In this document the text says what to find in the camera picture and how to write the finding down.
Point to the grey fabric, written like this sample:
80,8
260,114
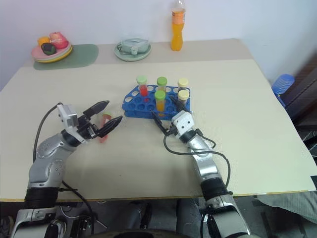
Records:
289,205

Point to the pale green round plate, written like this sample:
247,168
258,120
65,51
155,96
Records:
131,57

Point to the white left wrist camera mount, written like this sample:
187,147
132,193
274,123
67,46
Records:
70,119

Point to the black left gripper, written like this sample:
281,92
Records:
86,127

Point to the orange tube with green cap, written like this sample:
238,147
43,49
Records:
160,100

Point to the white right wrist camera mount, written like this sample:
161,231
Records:
183,122

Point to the green table mat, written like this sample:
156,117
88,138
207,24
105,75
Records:
84,55

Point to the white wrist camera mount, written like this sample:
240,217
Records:
183,122
70,119

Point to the pink-red tube with green cap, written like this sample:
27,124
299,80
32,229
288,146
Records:
102,122

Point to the orange soda bottle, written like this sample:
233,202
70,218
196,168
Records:
177,32

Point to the blue water jug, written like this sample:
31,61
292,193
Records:
282,84

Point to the pale yellow tube green cap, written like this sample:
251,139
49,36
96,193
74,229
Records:
161,83

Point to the dark tube with yellow cap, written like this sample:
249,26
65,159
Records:
183,96
183,84

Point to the grey-green pouch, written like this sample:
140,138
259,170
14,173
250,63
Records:
133,44

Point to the dark toy fruit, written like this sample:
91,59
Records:
48,48

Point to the dark wooden furniture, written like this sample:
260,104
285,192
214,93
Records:
304,99

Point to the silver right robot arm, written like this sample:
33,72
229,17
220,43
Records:
210,168

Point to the orange toy fruit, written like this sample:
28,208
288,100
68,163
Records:
43,40

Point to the yellow plate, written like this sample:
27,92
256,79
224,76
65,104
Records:
59,60

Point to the light green plate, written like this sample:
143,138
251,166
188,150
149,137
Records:
65,55

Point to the pink plate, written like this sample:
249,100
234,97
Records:
39,54

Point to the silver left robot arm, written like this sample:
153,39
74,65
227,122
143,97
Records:
47,161

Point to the blue test tube rack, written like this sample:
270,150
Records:
138,105

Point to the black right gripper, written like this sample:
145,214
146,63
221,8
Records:
172,130

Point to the pink toy fruit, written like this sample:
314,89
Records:
59,39

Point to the red tube with green cap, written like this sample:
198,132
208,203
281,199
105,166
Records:
143,88

